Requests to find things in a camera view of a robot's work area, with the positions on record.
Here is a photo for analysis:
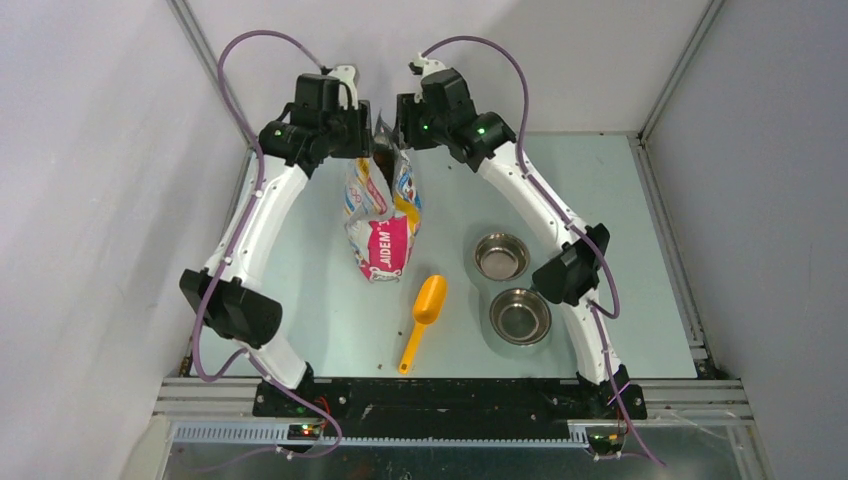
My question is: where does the circuit board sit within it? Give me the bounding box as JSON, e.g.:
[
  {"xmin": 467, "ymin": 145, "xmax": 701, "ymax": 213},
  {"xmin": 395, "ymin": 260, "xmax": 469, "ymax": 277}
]
[
  {"xmin": 586, "ymin": 433, "xmax": 627, "ymax": 459},
  {"xmin": 286, "ymin": 423, "xmax": 323, "ymax": 441}
]

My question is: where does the near steel bowl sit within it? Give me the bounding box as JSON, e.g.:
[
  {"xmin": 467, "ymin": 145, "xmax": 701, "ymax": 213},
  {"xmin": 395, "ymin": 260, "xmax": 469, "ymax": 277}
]
[{"xmin": 489, "ymin": 288, "xmax": 552, "ymax": 347}]

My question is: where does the yellow plastic scoop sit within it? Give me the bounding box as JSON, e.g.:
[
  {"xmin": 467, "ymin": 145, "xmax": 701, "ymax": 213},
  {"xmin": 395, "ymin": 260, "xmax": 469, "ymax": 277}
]
[{"xmin": 397, "ymin": 274, "xmax": 448, "ymax": 375}]

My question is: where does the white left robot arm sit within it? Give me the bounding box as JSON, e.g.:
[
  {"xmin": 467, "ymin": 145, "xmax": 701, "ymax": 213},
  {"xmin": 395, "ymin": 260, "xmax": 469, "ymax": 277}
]
[{"xmin": 179, "ymin": 65, "xmax": 373, "ymax": 417}]

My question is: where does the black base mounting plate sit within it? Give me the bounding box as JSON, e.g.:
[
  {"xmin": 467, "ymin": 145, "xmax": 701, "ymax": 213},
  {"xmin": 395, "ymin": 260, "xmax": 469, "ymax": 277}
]
[{"xmin": 252, "ymin": 377, "xmax": 649, "ymax": 441}]

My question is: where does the left circuit board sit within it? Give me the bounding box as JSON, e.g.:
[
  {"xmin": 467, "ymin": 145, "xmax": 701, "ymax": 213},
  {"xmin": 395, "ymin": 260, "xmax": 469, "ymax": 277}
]
[{"xmin": 286, "ymin": 423, "xmax": 323, "ymax": 441}]

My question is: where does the aluminium frame rail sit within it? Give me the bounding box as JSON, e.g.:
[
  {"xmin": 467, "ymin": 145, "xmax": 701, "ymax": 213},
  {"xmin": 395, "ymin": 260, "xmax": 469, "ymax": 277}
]
[{"xmin": 154, "ymin": 378, "xmax": 754, "ymax": 448}]

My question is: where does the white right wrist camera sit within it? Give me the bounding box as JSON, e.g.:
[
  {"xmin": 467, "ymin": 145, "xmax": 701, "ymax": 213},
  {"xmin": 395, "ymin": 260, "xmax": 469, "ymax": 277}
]
[{"xmin": 408, "ymin": 53, "xmax": 447, "ymax": 104}]

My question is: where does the colourful pet food bag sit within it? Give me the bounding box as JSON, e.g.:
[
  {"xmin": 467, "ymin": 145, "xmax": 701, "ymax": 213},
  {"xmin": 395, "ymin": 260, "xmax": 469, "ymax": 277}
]
[{"xmin": 344, "ymin": 118, "xmax": 422, "ymax": 283}]

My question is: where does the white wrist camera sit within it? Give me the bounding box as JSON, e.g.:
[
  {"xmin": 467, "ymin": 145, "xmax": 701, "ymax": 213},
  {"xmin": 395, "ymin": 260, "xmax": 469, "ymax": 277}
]
[
  {"xmin": 408, "ymin": 53, "xmax": 447, "ymax": 104},
  {"xmin": 327, "ymin": 64, "xmax": 359, "ymax": 110}
]

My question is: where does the steel bowl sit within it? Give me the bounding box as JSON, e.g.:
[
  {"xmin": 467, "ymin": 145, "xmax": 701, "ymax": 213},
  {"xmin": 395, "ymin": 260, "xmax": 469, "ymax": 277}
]
[
  {"xmin": 489, "ymin": 288, "xmax": 552, "ymax": 347},
  {"xmin": 472, "ymin": 232, "xmax": 531, "ymax": 281}
]

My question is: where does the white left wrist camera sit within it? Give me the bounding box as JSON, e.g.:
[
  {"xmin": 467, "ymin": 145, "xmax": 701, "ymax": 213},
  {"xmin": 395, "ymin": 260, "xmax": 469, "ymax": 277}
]
[{"xmin": 327, "ymin": 64, "xmax": 359, "ymax": 110}]

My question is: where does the far steel bowl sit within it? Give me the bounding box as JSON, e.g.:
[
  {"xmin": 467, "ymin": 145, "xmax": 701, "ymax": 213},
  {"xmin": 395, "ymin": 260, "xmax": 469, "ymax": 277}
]
[{"xmin": 472, "ymin": 232, "xmax": 531, "ymax": 281}]

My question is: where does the right circuit board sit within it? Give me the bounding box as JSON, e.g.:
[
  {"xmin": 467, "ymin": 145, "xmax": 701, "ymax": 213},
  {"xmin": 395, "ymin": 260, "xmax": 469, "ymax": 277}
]
[{"xmin": 586, "ymin": 433, "xmax": 627, "ymax": 459}]

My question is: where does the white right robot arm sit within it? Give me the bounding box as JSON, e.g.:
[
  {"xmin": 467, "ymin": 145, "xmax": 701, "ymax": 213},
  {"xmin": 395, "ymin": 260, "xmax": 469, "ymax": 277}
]
[{"xmin": 396, "ymin": 61, "xmax": 622, "ymax": 418}]

